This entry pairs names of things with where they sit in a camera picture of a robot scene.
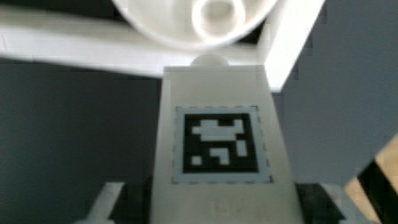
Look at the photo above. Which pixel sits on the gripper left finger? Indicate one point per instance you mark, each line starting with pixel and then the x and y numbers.
pixel 101 208

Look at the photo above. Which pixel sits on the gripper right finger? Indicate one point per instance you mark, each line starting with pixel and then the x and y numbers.
pixel 326 207

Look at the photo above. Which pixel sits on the white stool leg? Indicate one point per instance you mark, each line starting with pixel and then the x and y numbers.
pixel 222 181

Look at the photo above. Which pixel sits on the white round stool seat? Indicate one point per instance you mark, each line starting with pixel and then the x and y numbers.
pixel 193 24

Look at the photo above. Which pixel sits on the white front fence bar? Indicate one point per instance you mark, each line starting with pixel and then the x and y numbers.
pixel 83 42

